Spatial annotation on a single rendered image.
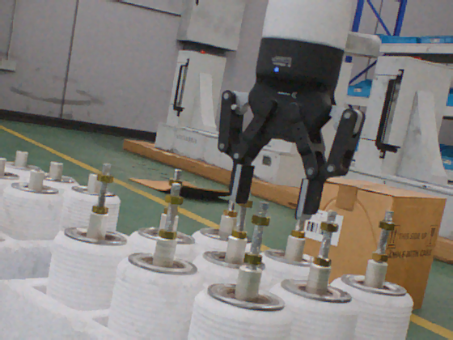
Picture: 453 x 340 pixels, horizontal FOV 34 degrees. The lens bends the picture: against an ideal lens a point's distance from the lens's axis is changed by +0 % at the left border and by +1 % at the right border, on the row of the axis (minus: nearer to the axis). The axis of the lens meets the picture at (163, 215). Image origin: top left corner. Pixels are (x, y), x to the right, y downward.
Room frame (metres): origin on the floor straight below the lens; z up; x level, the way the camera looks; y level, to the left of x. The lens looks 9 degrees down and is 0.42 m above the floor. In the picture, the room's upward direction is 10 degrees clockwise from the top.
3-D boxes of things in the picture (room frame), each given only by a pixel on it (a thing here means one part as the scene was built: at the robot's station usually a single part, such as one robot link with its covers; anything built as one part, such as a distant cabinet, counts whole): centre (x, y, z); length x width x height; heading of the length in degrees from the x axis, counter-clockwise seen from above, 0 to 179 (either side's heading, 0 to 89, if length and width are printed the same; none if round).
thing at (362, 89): (7.66, -1.93, 0.90); 0.50 x 0.38 x 0.21; 116
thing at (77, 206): (1.23, 0.12, 0.16); 0.10 x 0.10 x 0.18
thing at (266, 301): (0.69, -0.09, 0.25); 0.08 x 0.08 x 0.01
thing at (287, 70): (0.68, -0.10, 0.45); 0.08 x 0.08 x 0.09
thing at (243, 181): (0.70, -0.07, 0.36); 0.02 x 0.01 x 0.04; 144
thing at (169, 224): (0.77, -0.01, 0.30); 0.01 x 0.01 x 0.08; 69
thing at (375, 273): (0.85, -0.26, 0.26); 0.02 x 0.02 x 0.03
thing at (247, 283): (0.69, -0.09, 0.26); 0.02 x 0.02 x 0.03
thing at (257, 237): (0.69, -0.09, 0.31); 0.01 x 0.01 x 0.08; 82
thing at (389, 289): (0.85, -0.26, 0.25); 0.08 x 0.08 x 0.01
